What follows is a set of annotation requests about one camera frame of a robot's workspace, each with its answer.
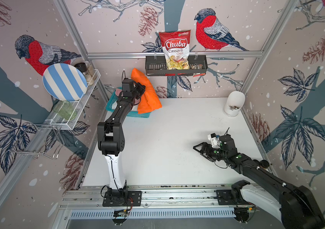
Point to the pink patterned garment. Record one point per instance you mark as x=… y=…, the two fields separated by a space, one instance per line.
x=118 y=92

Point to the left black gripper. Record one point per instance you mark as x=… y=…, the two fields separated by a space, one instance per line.
x=142 y=89

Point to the orange garment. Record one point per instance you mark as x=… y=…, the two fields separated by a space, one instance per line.
x=149 y=100

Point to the black wall shelf basket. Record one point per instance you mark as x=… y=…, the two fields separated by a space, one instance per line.
x=159 y=66

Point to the teal plastic basket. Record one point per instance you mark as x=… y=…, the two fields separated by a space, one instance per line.
x=112 y=104

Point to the red Chuba chips bag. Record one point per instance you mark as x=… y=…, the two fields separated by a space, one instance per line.
x=175 y=46

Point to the clear spice jar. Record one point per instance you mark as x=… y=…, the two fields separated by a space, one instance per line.
x=91 y=75

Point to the aluminium mounting rail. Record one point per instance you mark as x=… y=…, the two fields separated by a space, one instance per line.
x=171 y=196

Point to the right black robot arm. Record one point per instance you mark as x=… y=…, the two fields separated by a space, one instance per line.
x=295 y=207

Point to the white wire wall rack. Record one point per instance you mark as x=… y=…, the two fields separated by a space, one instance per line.
x=60 y=132

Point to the dark lid spice jar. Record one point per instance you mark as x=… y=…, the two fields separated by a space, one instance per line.
x=82 y=67

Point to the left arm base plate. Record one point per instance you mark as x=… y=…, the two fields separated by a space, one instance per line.
x=113 y=198

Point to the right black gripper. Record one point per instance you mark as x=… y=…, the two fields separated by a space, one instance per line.
x=205 y=145

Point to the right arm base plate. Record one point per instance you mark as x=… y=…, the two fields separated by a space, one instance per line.
x=230 y=197

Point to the white ceramic holder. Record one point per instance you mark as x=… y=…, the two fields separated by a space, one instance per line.
x=234 y=103

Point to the green glass cup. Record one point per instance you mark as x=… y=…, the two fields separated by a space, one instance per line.
x=65 y=110

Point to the blue striped plate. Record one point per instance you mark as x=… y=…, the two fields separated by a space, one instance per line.
x=64 y=82

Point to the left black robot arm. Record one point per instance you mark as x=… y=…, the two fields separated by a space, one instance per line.
x=111 y=142

